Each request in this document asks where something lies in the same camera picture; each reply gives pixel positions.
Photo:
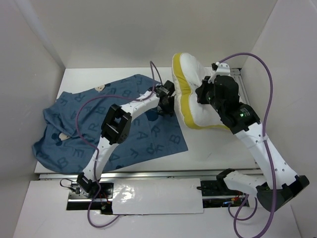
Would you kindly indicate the aluminium side rail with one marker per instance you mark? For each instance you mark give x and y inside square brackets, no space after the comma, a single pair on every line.
[238,155]

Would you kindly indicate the white pillow yellow edge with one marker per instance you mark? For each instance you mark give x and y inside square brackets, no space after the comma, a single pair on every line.
[187,74]

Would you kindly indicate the blue cartoon print pillowcase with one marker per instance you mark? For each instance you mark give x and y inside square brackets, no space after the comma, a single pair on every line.
[63,151]

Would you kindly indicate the white cover plate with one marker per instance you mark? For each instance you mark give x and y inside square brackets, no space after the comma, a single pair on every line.
[157,196]

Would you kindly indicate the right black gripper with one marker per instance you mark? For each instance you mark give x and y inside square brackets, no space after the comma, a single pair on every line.
[207,82]

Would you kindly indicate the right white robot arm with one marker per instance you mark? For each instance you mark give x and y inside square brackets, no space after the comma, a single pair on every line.
[279,183]

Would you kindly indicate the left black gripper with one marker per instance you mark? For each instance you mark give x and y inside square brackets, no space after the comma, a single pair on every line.
[170,111]

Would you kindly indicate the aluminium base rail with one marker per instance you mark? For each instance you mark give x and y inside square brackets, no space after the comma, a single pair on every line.
[212,195]

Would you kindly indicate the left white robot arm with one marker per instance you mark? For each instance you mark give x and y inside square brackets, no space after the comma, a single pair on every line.
[115,129]

